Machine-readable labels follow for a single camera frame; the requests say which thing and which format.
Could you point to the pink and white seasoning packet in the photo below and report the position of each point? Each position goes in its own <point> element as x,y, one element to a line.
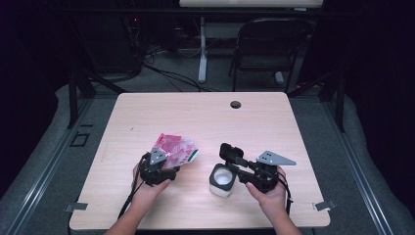
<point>177,150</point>

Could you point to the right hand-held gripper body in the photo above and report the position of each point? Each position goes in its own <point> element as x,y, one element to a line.
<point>266,178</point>

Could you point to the person's right hand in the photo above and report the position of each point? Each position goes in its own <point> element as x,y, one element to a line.
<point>272,199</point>

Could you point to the white desk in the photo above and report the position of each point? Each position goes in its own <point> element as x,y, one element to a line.
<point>203,49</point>

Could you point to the aluminium floor rail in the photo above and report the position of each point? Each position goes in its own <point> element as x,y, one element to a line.
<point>42,176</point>
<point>355,169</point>

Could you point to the dark box with red light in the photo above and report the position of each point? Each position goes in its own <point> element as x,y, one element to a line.
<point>114,42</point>

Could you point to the person's left hand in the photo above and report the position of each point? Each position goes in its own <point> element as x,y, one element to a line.
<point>147,192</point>

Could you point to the black folding chair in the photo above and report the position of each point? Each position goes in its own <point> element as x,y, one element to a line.
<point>270,42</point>

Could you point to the black metal stand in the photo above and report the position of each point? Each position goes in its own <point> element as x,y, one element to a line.
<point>339,101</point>
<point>73,98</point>

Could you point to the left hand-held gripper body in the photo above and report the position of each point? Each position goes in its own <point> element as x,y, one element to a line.
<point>156,173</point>

